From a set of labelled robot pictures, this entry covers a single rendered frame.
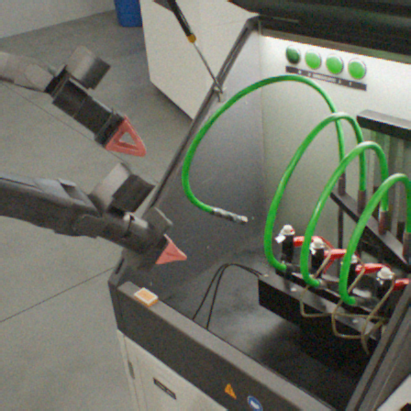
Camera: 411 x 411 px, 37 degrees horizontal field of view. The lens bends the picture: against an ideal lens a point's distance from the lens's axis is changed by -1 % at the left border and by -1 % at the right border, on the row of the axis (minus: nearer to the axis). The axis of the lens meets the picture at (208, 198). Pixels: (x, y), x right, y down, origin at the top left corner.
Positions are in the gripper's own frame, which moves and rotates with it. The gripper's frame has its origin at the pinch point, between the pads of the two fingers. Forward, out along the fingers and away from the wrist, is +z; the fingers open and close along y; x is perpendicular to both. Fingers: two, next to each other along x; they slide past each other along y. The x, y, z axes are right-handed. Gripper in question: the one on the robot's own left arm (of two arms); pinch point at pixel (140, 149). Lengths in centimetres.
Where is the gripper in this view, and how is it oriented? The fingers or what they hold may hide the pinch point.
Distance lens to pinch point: 125.9
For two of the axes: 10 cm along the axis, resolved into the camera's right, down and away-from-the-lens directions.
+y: -1.7, -2.8, 9.5
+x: -6.1, 7.8, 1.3
